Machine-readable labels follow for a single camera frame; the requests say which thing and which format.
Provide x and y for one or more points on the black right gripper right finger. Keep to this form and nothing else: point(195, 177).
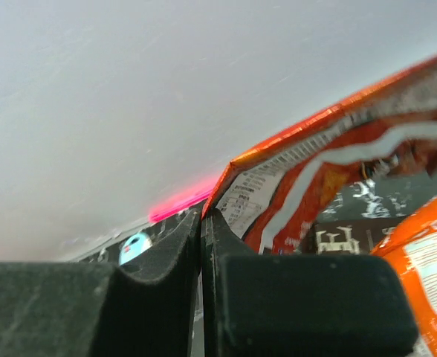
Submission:
point(299, 304)

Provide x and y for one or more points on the blue correction tape package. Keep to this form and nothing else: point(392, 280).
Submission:
point(133, 247)

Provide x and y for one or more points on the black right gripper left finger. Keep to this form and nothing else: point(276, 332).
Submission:
point(144, 308)

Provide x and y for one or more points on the brown Kettle chips bag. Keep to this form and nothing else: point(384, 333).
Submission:
point(358, 236)

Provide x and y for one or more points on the red Doritos chips bag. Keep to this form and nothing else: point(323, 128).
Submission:
point(270, 195)

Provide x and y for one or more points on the orange red snack pack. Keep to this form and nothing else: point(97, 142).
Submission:
point(411, 249)

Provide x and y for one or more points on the pink tape strip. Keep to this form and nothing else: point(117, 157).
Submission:
point(181, 201)

